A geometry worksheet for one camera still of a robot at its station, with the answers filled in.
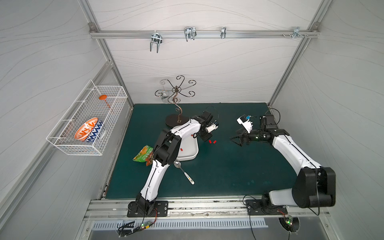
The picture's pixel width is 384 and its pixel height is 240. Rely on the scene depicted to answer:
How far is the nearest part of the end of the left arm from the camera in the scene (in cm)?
76

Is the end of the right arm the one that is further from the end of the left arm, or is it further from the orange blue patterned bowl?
the orange blue patterned bowl

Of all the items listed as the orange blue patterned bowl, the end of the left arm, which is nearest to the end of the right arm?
the end of the left arm
